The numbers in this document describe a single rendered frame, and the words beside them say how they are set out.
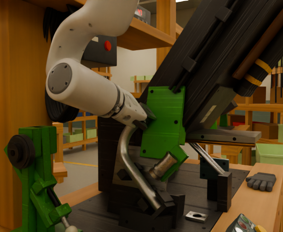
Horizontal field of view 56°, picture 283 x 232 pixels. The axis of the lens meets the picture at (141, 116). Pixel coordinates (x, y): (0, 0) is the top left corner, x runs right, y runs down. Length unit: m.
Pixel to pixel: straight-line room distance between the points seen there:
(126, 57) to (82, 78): 10.80
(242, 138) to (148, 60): 10.08
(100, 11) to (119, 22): 0.04
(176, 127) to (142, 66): 10.18
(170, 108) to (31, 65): 0.41
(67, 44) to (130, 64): 10.58
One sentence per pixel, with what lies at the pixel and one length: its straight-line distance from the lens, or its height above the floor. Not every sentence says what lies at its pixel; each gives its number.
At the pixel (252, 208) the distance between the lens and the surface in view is 0.93.
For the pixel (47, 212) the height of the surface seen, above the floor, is 0.98.
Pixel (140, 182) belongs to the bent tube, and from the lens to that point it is 0.73.
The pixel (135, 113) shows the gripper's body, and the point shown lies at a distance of 0.64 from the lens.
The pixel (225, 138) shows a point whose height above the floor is 1.12.
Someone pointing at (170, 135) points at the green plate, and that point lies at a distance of 0.74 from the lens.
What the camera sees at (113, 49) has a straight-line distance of 0.94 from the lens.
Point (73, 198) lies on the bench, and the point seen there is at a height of 0.88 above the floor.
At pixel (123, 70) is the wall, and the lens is 11.29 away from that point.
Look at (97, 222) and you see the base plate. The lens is 0.79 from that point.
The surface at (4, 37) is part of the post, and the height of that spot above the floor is 1.39.
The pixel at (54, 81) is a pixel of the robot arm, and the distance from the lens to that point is 0.53.
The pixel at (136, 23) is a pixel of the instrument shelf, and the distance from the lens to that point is 1.06.
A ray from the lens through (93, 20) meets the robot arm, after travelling 0.50.
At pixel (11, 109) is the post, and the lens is 0.78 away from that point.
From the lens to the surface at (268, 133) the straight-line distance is 3.90.
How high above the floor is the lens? 1.23
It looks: 3 degrees down
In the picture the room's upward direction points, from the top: straight up
